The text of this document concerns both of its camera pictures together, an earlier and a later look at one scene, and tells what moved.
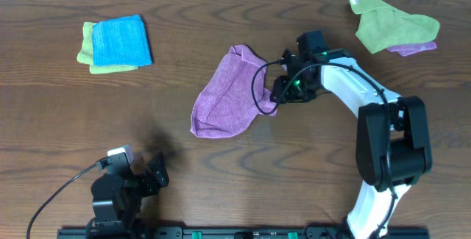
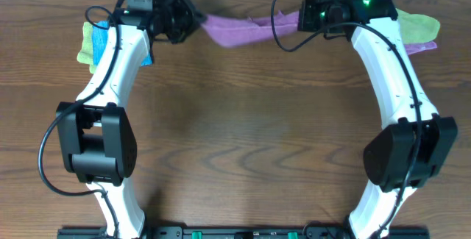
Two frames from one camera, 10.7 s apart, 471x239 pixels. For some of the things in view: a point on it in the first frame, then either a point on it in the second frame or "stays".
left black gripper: x=150 y=179 -> x=188 y=16
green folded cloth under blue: x=86 y=54 stays
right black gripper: x=280 y=84 -> x=307 y=23
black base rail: x=234 y=233 stays
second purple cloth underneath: x=405 y=49 stays
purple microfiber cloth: x=235 y=94 -> x=222 y=31
